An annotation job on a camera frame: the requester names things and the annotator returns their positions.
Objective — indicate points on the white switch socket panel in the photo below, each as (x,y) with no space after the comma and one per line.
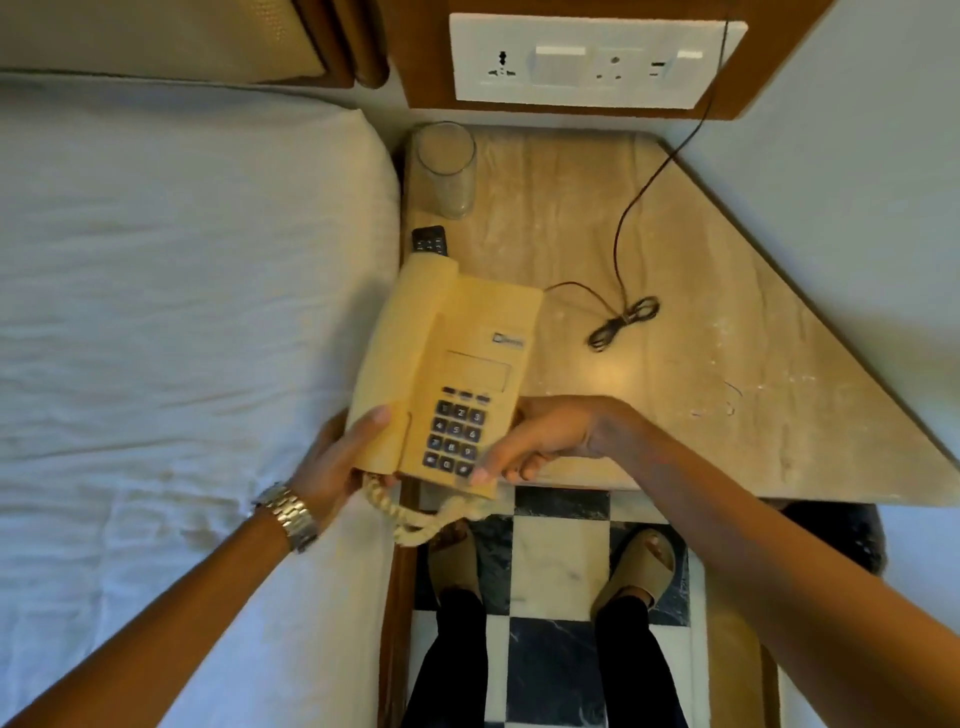
(570,64)

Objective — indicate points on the brown wooden bed frame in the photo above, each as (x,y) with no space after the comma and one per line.
(395,600)

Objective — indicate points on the person's left hand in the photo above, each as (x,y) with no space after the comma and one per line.
(326,469)

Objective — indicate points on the person's beige sandal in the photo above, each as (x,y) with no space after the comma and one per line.
(454,562)
(641,566)

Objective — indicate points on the person's left beige sandal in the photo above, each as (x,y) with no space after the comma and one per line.
(454,562)

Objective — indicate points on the person's right thumb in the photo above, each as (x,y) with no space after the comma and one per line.
(504,454)

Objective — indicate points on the person's right beige sandal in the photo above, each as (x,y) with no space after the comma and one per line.
(641,566)

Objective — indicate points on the person's left thumb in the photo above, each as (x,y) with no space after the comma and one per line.
(366,433)

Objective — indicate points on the person's right black trouser leg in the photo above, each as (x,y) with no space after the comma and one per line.
(637,667)

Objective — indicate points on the person's left forearm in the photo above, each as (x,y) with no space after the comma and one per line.
(157,630)

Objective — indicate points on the person's right forearm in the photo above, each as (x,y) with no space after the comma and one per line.
(787,600)

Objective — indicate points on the brown wooden wall panel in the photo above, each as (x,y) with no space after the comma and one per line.
(424,52)

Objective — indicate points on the beige telephone base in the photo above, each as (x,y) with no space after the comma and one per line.
(480,360)

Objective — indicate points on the white sheeted bed mattress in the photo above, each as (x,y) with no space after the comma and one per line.
(180,315)

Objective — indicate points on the person's left black trouser leg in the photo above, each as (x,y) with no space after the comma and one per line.
(450,667)

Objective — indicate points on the black remote control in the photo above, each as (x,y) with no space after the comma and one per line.
(430,241)

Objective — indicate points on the marble top bedside table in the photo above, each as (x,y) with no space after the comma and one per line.
(735,337)

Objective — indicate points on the clear drinking glass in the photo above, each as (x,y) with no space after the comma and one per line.
(444,176)

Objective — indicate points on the person's right hand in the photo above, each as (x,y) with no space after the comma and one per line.
(574,431)

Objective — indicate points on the brown wooden headboard frame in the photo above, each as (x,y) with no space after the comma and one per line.
(349,37)

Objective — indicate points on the black round object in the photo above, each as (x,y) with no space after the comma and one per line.
(844,532)

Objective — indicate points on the beige padded headboard cushion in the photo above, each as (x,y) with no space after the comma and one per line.
(150,37)

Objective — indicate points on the person's black trouser leg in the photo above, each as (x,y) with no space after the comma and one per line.
(637,667)
(450,667)

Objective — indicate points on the beige telephone handset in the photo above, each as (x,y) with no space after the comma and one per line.
(409,337)

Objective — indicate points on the silver metal wristwatch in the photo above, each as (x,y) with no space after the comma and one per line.
(289,514)

